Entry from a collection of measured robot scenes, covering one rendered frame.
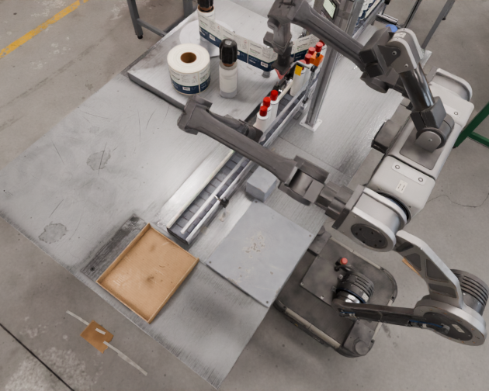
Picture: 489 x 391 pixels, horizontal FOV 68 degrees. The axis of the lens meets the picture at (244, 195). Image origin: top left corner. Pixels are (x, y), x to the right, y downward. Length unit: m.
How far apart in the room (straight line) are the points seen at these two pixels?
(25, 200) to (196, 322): 0.91
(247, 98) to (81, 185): 0.88
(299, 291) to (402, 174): 1.29
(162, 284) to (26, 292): 1.28
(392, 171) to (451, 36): 3.37
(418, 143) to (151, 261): 1.05
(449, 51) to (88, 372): 3.84
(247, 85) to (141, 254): 0.99
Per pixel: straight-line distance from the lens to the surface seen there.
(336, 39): 1.20
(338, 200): 0.90
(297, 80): 1.83
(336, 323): 2.12
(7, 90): 3.58
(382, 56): 0.90
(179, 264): 1.50
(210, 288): 1.46
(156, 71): 2.03
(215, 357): 1.43
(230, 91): 1.84
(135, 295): 1.49
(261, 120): 1.59
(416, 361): 2.51
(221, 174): 1.60
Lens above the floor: 2.25
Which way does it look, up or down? 62 degrees down
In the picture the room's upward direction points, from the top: 5 degrees clockwise
